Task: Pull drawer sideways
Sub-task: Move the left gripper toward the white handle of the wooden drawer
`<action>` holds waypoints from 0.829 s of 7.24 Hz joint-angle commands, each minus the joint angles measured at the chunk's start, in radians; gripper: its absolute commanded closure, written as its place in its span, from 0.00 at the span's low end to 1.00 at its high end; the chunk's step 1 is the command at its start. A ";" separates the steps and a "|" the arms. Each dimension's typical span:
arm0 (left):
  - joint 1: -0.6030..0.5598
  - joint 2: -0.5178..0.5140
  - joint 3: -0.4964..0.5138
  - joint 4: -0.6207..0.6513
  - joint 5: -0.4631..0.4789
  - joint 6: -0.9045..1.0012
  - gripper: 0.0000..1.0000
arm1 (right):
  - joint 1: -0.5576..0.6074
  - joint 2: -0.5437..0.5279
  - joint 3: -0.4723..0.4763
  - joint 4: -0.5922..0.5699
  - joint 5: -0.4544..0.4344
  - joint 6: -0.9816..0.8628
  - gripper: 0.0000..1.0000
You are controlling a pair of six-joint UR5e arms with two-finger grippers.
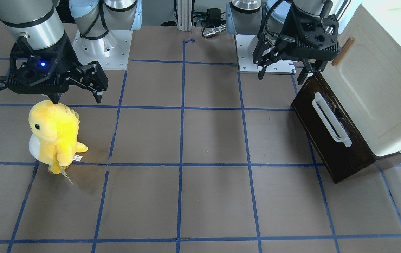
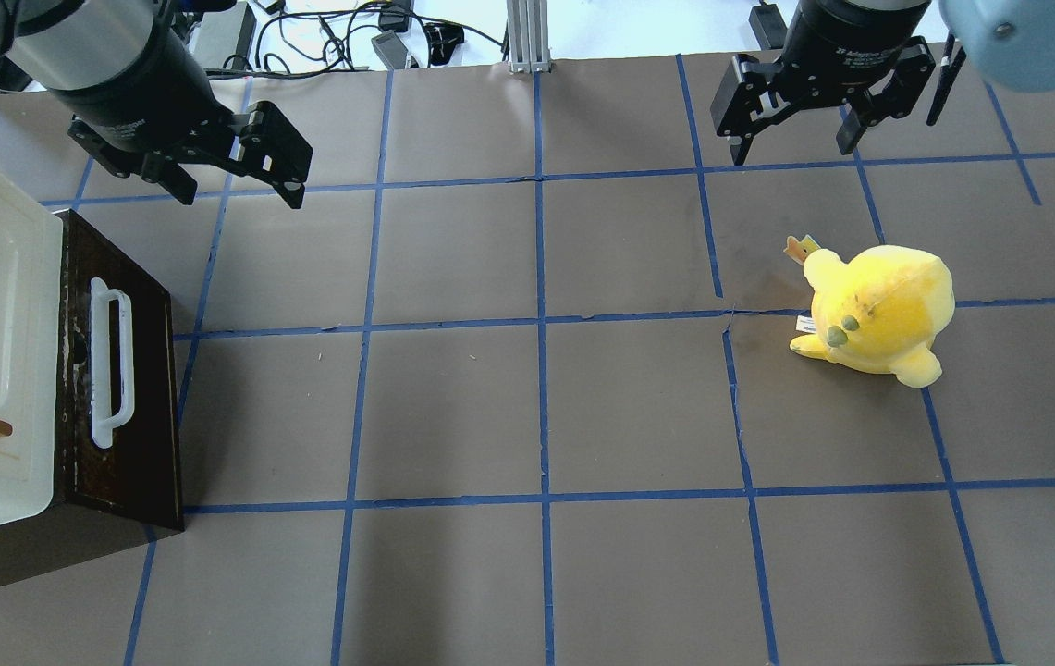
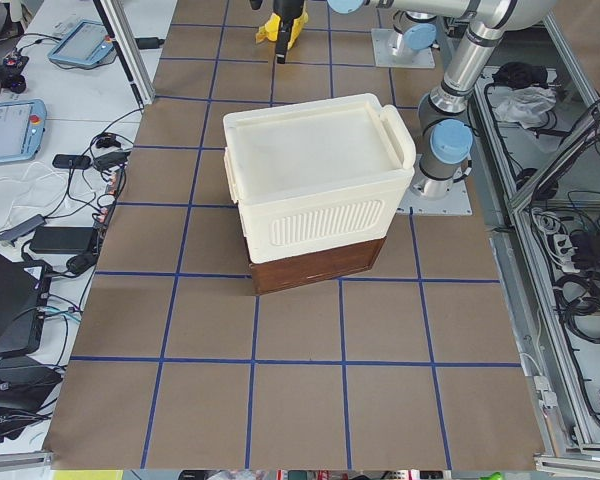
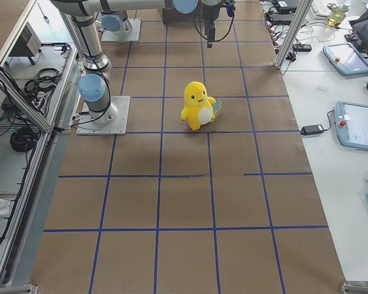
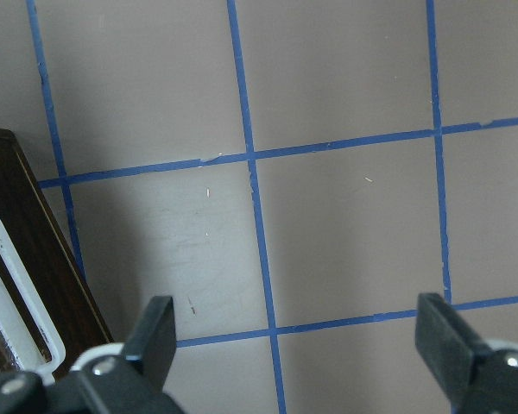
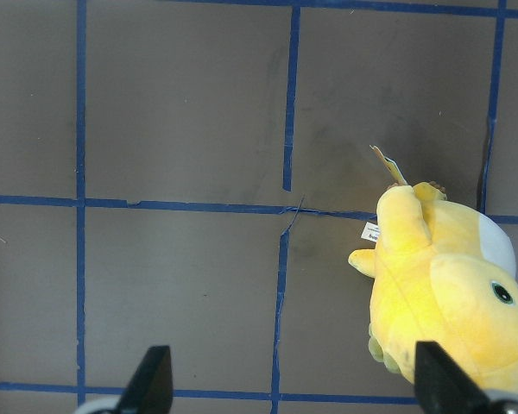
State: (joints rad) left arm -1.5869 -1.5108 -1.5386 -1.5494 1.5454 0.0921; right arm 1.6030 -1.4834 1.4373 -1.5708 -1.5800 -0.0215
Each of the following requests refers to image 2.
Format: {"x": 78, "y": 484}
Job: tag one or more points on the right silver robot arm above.
{"x": 1010, "y": 42}

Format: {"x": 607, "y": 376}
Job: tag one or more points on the aluminium frame post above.
{"x": 527, "y": 36}

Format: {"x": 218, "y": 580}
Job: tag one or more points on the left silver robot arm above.
{"x": 22, "y": 24}

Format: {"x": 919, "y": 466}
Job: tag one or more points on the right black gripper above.
{"x": 848, "y": 35}

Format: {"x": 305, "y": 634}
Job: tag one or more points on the white drawer handle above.
{"x": 112, "y": 400}

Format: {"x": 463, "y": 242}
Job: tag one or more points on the yellow plush dinosaur toy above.
{"x": 879, "y": 313}

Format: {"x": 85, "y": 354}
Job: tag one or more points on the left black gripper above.
{"x": 141, "y": 92}

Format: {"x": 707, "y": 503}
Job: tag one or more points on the black power adapter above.
{"x": 393, "y": 53}

